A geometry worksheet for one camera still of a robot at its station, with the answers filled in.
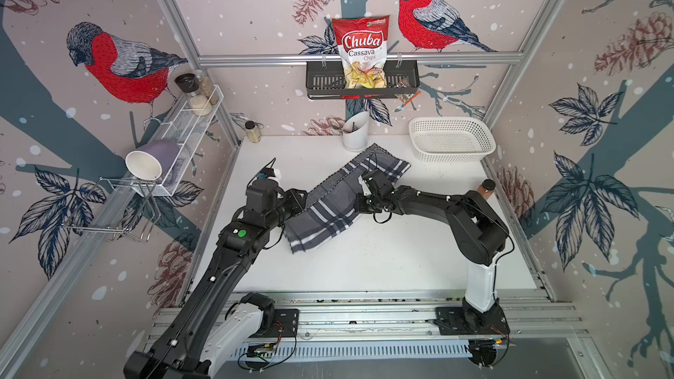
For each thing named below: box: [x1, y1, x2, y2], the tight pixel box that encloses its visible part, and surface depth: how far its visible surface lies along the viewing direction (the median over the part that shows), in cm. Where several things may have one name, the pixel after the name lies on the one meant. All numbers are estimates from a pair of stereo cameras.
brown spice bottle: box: [477, 178, 496, 201], surface depth 95 cm
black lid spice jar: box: [174, 72, 214, 117], surface depth 83 cm
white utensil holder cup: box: [342, 111, 371, 152], surface depth 116 cm
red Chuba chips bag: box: [331, 14, 391, 89], surface depth 84 cm
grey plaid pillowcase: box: [284, 143, 412, 255], surface depth 102 cm
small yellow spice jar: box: [244, 120, 265, 144], surface depth 120 cm
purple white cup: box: [124, 140, 180, 181], surface depth 63 cm
